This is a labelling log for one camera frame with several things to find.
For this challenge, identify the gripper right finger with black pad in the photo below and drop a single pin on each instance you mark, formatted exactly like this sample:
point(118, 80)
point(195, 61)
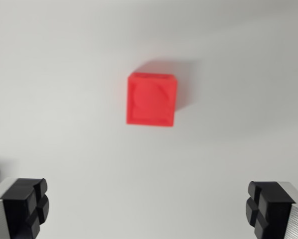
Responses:
point(273, 211)

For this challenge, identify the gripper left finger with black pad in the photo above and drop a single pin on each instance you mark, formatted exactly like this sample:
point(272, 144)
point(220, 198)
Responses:
point(17, 211)

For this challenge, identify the red plastic cube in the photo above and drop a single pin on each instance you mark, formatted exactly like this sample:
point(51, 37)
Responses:
point(151, 102)

